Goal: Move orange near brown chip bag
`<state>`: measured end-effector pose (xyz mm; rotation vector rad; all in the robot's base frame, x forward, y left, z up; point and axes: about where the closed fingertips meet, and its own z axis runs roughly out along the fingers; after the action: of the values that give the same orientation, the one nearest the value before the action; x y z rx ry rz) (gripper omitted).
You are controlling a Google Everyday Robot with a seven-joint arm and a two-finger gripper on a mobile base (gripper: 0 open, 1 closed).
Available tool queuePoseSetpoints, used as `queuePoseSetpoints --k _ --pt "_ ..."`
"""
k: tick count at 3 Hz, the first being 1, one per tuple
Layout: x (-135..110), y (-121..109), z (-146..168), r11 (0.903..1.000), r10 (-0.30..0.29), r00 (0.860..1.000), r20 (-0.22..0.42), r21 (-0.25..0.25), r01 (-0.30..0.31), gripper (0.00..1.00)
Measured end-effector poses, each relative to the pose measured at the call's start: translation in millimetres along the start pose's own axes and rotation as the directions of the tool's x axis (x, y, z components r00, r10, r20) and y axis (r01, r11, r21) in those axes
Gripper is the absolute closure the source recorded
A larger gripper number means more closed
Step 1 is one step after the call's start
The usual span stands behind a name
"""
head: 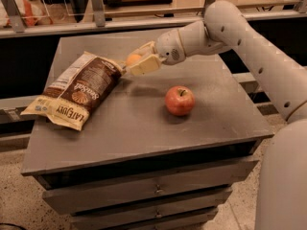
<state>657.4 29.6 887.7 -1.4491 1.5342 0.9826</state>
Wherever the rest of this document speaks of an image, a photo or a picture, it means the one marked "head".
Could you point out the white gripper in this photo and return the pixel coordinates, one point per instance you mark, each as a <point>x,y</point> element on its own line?
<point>168,48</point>

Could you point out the brown chip bag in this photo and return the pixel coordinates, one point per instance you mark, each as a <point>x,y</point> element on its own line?
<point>70,99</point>

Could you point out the orange fruit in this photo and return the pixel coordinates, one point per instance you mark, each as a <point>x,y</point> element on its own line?
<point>131,59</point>

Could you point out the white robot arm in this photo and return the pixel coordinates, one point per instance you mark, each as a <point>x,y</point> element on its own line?
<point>282,195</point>

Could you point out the orange white bag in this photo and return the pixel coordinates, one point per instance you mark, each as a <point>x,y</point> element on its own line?
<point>29,12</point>

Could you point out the red apple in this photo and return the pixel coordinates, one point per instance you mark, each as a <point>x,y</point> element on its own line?
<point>179,100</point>

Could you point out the grey drawer cabinet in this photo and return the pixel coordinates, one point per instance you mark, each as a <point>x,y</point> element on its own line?
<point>104,176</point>

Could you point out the top drawer knob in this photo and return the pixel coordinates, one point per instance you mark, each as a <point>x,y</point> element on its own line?
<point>158,190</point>

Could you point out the drawer knob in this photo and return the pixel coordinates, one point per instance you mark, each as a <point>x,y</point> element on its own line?
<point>158,190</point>
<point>158,215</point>

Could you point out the lower drawer knob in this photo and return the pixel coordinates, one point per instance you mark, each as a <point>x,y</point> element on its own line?
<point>158,215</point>

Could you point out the metal railing frame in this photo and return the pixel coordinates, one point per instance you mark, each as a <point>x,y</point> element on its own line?
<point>59,19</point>

